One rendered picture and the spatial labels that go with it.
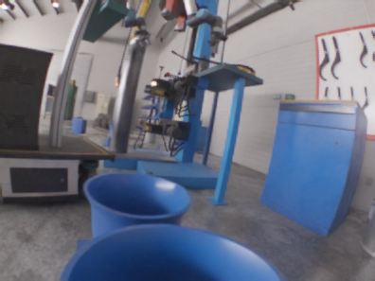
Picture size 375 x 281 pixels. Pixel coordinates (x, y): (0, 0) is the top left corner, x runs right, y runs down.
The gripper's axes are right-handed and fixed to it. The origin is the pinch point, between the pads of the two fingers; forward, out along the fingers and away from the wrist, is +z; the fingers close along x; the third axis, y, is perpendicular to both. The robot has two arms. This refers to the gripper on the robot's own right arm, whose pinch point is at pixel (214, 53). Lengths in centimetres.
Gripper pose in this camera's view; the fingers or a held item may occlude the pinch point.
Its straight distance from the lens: 134.1
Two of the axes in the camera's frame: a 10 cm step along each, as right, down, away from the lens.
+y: -9.8, -1.2, -1.7
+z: -1.2, 9.9, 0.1
